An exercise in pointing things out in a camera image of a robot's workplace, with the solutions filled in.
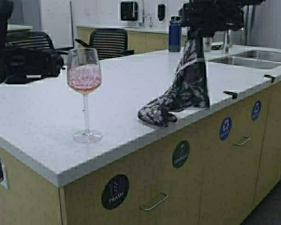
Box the recycle drawer handle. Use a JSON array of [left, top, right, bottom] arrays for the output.
[[233, 136, 251, 146]]

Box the island chrome faucet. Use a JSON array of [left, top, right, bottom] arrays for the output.
[[223, 23, 235, 53]]

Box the black soap dispenser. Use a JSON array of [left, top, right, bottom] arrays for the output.
[[158, 4, 165, 22]]

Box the black counter clip near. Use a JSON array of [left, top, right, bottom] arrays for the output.
[[223, 91, 238, 99]]

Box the black counter clip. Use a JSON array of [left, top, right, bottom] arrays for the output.
[[223, 91, 238, 99], [264, 75, 275, 83]]

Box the chrome kitchen faucet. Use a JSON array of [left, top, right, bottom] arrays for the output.
[[139, 0, 153, 28]]

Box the green compost sticker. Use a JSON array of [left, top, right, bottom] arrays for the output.
[[172, 140, 190, 169]]

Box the trash drawer handle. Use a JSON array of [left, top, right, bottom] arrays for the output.
[[140, 192, 169, 212]]

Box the black white patterned cloth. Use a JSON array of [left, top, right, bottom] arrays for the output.
[[138, 27, 210, 127]]

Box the blue recycle sticker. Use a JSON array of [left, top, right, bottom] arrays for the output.
[[251, 100, 262, 120], [219, 117, 232, 141]]

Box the wine glass with pink liquid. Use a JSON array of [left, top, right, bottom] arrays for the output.
[[67, 47, 102, 143]]

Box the blue recycle sticker far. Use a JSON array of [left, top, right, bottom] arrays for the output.
[[251, 100, 262, 120]]

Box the black paper towel dispenser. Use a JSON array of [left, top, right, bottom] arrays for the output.
[[120, 1, 138, 21]]

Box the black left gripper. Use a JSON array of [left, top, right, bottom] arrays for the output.
[[5, 45, 64, 84]]

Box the wooden island cabinet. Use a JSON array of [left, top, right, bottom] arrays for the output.
[[0, 81, 281, 225]]

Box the black office chair right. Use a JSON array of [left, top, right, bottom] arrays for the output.
[[75, 28, 134, 60]]

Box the island stainless double sink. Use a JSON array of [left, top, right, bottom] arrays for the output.
[[210, 50, 281, 70]]

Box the blue water bottle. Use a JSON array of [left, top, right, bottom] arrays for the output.
[[168, 15, 182, 52]]

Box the black trash sticker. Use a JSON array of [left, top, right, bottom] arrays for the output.
[[101, 174, 130, 210]]

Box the blue recycle sticker near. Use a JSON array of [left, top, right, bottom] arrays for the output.
[[219, 117, 232, 141]]

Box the black office chair left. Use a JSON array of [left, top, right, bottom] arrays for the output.
[[6, 31, 74, 55]]

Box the black office chair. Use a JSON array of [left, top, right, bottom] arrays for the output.
[[6, 31, 74, 55], [75, 28, 134, 60]]

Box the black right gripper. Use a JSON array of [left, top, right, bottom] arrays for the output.
[[178, 0, 244, 32]]

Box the black counter clip far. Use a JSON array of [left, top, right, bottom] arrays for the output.
[[264, 75, 275, 83]]

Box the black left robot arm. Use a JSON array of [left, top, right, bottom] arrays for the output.
[[0, 0, 64, 85]]

